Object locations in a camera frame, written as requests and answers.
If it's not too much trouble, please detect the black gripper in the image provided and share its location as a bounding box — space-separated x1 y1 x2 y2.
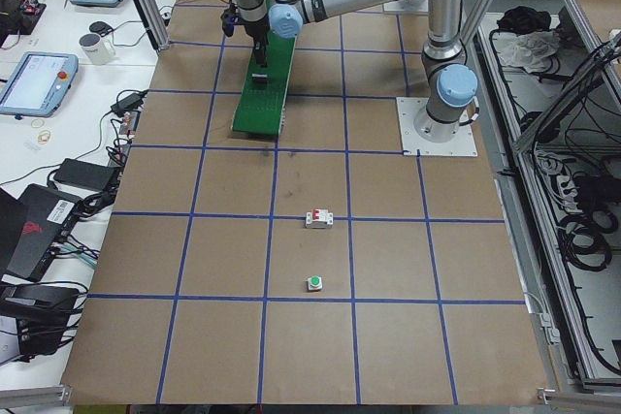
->
242 16 270 68

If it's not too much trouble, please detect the black capacitor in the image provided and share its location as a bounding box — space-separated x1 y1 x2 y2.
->
251 73 269 85

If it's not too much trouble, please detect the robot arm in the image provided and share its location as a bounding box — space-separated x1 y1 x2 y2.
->
221 0 468 136

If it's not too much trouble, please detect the green conveyor belt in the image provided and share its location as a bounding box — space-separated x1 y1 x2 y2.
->
232 31 296 137

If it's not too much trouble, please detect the white mug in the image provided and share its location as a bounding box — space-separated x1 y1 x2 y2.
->
79 33 115 65

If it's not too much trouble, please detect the black computer mouse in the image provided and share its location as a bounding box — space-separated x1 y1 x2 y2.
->
89 21 114 37

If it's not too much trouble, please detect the white red circuit breaker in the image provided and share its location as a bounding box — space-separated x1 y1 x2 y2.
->
305 208 334 229

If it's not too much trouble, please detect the black power brick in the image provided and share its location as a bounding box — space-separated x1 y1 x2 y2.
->
53 158 120 192

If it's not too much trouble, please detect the teach pendant near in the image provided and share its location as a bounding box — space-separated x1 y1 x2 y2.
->
1 51 79 117

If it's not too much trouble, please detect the green push button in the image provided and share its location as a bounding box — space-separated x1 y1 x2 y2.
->
306 275 323 293

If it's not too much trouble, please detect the black laptop computer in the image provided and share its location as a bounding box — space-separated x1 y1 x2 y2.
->
7 183 82 282

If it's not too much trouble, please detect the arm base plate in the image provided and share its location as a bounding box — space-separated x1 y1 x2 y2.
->
396 97 478 157
382 0 429 16

